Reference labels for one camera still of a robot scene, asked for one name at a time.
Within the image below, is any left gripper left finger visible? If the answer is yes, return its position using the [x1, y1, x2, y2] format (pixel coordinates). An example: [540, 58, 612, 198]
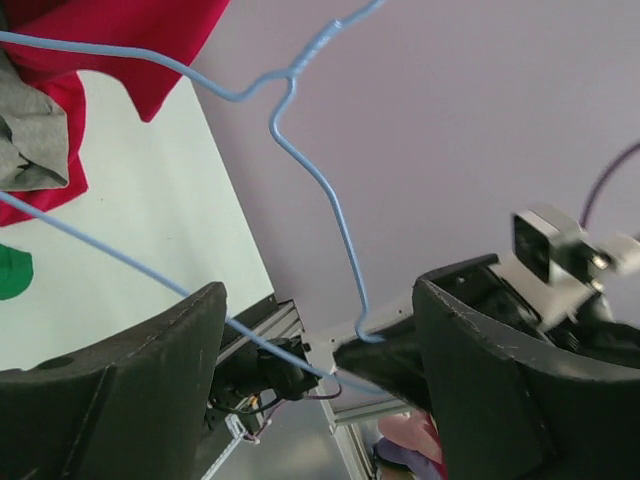
[1, 282, 227, 479]

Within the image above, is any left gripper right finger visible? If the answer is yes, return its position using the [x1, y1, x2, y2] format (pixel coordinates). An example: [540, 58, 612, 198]
[413, 279, 639, 479]

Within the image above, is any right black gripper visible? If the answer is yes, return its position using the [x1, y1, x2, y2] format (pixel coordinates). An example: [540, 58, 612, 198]
[333, 254, 639, 413]

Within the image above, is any green t shirt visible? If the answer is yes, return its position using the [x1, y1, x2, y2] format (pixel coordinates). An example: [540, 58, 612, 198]
[0, 245, 34, 301]

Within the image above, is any blue wire hanger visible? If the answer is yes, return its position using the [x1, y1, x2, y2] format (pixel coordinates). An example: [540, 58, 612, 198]
[1, 1, 386, 396]

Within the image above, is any red t shirt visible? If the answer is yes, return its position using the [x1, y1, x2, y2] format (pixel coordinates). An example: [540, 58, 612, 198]
[1, 1, 229, 212]

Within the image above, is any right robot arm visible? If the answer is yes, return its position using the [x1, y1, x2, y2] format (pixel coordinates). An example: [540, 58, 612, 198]
[210, 254, 639, 411]

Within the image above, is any grey t shirt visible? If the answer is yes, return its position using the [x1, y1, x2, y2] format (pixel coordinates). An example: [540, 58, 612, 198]
[1, 54, 69, 192]

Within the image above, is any white cable duct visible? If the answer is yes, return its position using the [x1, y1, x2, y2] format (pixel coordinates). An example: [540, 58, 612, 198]
[201, 414, 248, 480]

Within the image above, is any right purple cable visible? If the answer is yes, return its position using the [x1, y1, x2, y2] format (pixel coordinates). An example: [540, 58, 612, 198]
[577, 142, 640, 236]

